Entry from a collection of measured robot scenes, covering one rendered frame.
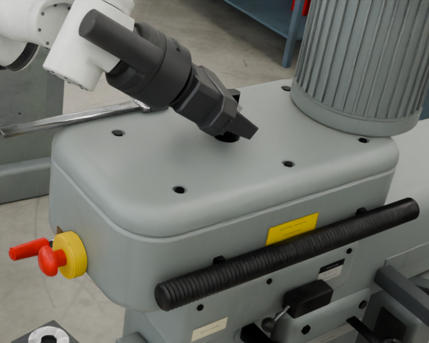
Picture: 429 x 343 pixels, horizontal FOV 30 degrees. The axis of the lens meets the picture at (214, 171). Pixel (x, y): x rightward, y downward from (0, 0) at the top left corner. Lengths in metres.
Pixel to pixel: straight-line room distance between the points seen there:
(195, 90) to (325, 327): 0.51
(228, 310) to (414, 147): 0.53
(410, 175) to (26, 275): 2.61
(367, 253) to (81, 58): 0.60
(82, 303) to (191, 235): 2.68
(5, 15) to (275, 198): 0.42
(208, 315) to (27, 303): 2.56
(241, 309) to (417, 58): 0.42
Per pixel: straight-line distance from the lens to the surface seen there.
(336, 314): 1.32
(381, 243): 1.31
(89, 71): 0.92
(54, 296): 3.64
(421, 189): 1.35
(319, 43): 1.15
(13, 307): 3.58
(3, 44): 1.15
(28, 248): 1.13
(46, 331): 1.86
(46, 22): 1.01
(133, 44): 0.90
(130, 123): 1.08
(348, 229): 1.11
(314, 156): 1.08
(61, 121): 1.05
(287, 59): 6.11
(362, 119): 1.15
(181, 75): 0.97
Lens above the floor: 2.41
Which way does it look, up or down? 31 degrees down
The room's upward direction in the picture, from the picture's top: 10 degrees clockwise
